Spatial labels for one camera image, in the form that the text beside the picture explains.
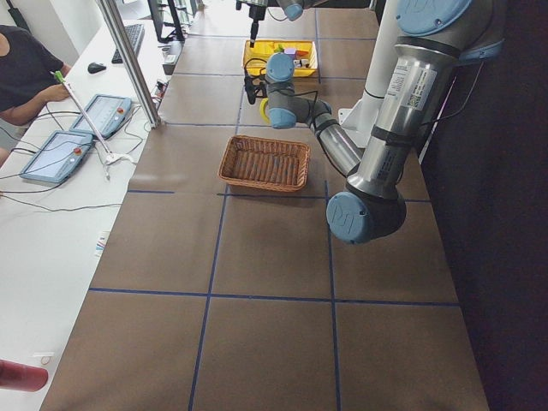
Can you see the white reacher grabber stick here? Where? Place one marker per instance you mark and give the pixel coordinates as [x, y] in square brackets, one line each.
[110, 156]

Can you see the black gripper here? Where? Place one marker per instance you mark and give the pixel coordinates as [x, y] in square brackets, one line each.
[257, 15]

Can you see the white camera mast base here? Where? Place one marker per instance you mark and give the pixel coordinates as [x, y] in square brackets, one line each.
[363, 115]

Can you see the yellow woven basket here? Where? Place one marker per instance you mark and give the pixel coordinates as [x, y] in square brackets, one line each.
[254, 59]

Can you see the purple foam cube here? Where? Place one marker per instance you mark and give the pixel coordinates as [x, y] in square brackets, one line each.
[291, 52]

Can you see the black computer mouse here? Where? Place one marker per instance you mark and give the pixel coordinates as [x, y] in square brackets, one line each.
[94, 68]

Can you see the blue teach pendant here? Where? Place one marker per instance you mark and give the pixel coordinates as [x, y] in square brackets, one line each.
[108, 112]
[58, 158]

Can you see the aluminium frame post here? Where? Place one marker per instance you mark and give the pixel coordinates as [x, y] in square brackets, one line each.
[114, 22]

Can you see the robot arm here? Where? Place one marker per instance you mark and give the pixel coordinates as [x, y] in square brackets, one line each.
[419, 43]
[292, 9]

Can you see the near blue teach pendant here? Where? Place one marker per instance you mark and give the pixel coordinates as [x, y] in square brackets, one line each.
[58, 158]

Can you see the red cylinder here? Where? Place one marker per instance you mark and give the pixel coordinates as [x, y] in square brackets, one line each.
[17, 376]

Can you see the brown wicker basket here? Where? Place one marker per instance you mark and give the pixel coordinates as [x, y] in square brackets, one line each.
[274, 165]

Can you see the yellow tape roll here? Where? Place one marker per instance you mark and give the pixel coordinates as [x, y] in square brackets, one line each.
[263, 110]

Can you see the far blue teach pendant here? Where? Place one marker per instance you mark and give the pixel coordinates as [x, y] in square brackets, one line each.
[108, 112]

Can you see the orange toy carrot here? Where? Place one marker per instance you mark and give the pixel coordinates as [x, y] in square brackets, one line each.
[300, 53]

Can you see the person in black shirt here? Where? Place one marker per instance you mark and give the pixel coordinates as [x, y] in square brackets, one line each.
[27, 83]

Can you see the black keyboard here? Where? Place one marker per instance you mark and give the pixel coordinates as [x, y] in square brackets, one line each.
[135, 34]

